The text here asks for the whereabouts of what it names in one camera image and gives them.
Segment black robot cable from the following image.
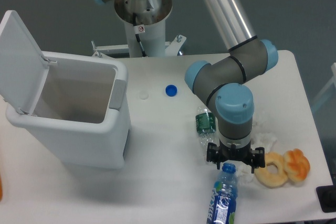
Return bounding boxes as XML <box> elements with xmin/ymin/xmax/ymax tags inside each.
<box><xmin>132</xmin><ymin>13</ymin><xmax>147</xmax><ymax>58</ymax></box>

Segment white frame at right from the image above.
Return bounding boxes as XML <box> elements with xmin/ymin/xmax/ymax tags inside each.
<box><xmin>310</xmin><ymin>62</ymin><xmax>335</xmax><ymax>114</ymax></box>

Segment orange object at edge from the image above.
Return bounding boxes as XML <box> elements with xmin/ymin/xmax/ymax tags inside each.
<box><xmin>0</xmin><ymin>175</ymin><xmax>3</xmax><ymax>201</ymax></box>

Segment white bottle cap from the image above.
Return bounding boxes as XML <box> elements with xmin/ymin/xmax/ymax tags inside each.
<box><xmin>139</xmin><ymin>90</ymin><xmax>149</xmax><ymax>100</ymax></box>

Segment green label crushed bottle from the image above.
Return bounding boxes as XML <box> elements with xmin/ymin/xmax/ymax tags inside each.
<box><xmin>195</xmin><ymin>105</ymin><xmax>218</xmax><ymax>156</ymax></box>

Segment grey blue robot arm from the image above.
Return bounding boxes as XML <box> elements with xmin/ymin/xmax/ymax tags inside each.
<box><xmin>95</xmin><ymin>0</ymin><xmax>278</xmax><ymax>169</ymax></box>

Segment black device at edge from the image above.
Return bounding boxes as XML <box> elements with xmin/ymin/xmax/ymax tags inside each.
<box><xmin>316</xmin><ymin>185</ymin><xmax>335</xmax><ymax>213</ymax></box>

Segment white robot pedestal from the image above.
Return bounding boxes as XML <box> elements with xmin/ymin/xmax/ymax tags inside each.
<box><xmin>92</xmin><ymin>0</ymin><xmax>187</xmax><ymax>58</ymax></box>

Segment upper crumpled white tissue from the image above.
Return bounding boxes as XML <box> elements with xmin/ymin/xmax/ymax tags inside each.
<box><xmin>251</xmin><ymin>112</ymin><xmax>277</xmax><ymax>153</ymax></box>

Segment blue label plastic bottle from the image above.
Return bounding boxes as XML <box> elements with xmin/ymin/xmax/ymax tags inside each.
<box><xmin>206</xmin><ymin>163</ymin><xmax>238</xmax><ymax>224</ymax></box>

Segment plain ring doughnut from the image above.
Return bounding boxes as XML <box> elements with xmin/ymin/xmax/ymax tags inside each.
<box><xmin>255</xmin><ymin>152</ymin><xmax>288</xmax><ymax>187</ymax></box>

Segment blue bottle cap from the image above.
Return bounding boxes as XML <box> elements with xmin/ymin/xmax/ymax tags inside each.
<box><xmin>165</xmin><ymin>84</ymin><xmax>177</xmax><ymax>97</ymax></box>

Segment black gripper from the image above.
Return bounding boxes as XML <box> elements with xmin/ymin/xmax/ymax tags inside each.
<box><xmin>206</xmin><ymin>142</ymin><xmax>265</xmax><ymax>174</ymax></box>

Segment white trash bin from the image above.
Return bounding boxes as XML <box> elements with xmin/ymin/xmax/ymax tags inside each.
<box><xmin>1</xmin><ymin>10</ymin><xmax>131</xmax><ymax>169</ymax></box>

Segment orange glazed bun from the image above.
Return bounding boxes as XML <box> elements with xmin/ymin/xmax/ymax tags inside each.
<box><xmin>283</xmin><ymin>148</ymin><xmax>310</xmax><ymax>183</ymax></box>

